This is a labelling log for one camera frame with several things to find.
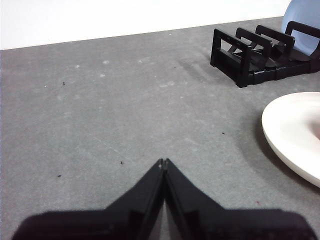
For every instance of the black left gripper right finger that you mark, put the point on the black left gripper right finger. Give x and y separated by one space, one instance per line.
212 220

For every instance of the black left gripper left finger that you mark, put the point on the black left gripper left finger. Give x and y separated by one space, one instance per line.
120 220

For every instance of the cream yellow plate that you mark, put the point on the cream yellow plate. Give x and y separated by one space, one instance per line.
287 130

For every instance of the black plate rack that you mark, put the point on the black plate rack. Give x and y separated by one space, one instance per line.
242 72

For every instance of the blue plate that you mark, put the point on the blue plate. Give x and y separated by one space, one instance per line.
302 40

